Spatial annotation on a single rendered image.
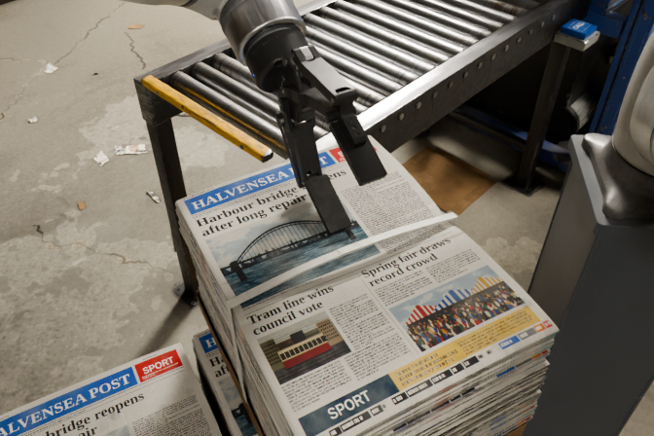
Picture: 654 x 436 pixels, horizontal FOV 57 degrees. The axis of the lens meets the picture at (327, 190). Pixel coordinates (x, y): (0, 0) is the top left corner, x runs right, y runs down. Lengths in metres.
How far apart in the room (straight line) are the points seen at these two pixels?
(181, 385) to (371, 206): 0.36
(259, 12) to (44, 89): 2.63
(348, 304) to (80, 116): 2.47
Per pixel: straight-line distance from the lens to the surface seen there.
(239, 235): 0.71
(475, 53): 1.65
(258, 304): 0.65
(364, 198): 0.75
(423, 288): 0.66
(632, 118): 0.87
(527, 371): 0.69
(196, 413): 0.85
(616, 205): 0.90
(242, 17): 0.71
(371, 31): 1.73
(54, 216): 2.49
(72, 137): 2.87
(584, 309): 1.03
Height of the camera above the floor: 1.56
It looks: 41 degrees down
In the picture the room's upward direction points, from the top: straight up
